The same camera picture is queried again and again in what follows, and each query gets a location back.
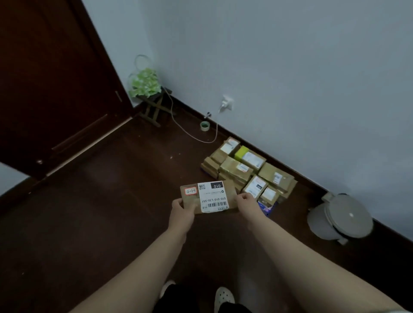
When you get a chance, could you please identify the person's left hand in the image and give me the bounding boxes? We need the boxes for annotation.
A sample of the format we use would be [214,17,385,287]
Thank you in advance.
[168,198,196,235]

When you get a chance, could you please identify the person's right hand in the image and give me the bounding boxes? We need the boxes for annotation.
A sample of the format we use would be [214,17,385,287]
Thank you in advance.
[235,192,265,225]

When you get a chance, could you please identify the labelled brown cardboard parcel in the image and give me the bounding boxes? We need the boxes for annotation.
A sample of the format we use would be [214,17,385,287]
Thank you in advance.
[180,180,239,215]

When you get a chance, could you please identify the person's right forearm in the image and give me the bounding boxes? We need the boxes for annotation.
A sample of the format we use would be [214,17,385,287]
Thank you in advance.
[248,214,406,313]

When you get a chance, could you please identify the person's left forearm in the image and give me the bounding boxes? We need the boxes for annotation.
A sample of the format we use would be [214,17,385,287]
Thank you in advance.
[69,223,188,313]

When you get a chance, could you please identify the blue plastic packet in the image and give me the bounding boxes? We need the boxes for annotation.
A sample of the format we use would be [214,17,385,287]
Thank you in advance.
[258,201,275,217]

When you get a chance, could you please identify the pile of cardboard boxes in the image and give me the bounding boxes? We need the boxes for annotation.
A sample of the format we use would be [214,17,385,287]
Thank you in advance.
[200,137,298,210]

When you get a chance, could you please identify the person's white left shoe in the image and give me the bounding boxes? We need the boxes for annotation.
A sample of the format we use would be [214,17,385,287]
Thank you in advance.
[159,279,177,299]

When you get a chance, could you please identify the person's white shoe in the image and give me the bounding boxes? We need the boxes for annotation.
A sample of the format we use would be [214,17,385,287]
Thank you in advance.
[159,279,177,299]
[214,286,236,313]

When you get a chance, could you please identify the grey pedal trash bin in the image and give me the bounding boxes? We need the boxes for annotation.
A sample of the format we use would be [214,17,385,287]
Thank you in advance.
[307,192,374,246]

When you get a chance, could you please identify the dark wooden plant stand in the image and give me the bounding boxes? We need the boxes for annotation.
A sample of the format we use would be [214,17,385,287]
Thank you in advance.
[136,88,177,128]

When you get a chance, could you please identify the person's black trousers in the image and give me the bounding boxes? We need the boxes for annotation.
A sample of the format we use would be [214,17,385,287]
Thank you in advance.
[152,284,253,313]

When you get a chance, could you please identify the person's white right shoe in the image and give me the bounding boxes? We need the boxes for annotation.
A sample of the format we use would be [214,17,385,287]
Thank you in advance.
[214,286,236,313]

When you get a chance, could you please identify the green artificial plant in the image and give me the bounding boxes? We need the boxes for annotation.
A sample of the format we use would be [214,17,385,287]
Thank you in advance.
[128,54,162,99]

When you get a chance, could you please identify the dark brown wooden door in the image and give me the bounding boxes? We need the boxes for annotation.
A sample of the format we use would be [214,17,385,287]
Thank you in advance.
[0,0,134,181]

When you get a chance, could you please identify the white power cable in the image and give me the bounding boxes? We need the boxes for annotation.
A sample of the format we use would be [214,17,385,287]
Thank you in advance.
[161,86,224,144]

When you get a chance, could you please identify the white wall plug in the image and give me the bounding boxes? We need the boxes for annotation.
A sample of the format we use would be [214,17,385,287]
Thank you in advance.
[219,95,234,113]

